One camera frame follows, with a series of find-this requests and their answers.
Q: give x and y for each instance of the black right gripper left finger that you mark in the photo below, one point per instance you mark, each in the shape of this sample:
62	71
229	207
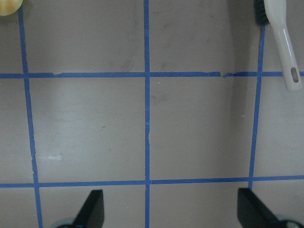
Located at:
91	214

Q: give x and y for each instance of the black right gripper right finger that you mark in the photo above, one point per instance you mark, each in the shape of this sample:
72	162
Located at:
253	213

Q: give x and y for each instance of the white hand brush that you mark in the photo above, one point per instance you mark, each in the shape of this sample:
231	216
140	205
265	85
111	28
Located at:
273	13

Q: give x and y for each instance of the toy croissant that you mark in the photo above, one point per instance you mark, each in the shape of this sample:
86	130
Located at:
8	7

